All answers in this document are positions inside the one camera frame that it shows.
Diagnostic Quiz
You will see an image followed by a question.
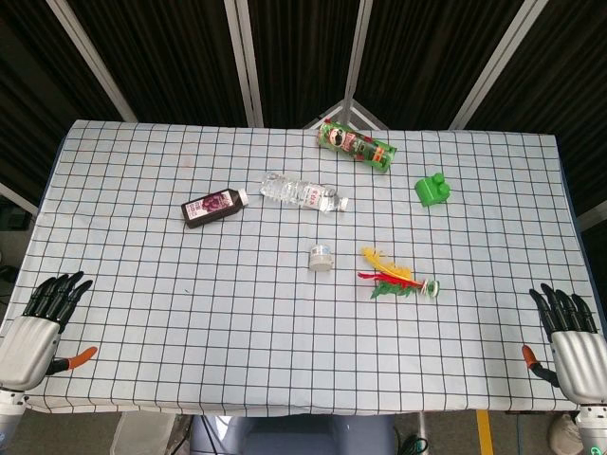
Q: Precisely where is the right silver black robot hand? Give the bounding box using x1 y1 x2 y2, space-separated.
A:
522 282 607 406

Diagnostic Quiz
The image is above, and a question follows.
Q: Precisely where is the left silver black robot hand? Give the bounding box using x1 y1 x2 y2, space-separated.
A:
0 270 99 391

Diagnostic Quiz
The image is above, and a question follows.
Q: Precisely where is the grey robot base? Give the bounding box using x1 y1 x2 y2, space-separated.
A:
189 414 397 455

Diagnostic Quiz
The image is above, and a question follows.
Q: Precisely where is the colourful feather shuttlecock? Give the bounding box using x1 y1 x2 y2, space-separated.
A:
357 246 441 300

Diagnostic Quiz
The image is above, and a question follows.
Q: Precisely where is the green plastic toy block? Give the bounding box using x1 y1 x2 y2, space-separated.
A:
414 173 451 207

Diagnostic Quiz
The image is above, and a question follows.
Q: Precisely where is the dark purple juice bottle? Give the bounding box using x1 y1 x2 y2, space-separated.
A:
180 187 250 229

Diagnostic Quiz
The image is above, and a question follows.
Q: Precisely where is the small white round jar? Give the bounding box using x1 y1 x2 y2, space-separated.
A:
308 244 334 273

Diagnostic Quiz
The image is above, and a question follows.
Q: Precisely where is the white black grid tablecloth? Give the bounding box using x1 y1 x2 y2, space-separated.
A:
0 119 607 418

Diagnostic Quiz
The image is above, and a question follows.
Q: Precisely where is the green chips can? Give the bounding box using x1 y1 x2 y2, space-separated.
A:
317 118 398 173

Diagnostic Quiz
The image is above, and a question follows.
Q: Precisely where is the clear plastic water bottle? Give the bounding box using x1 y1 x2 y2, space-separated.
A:
259 172 350 214

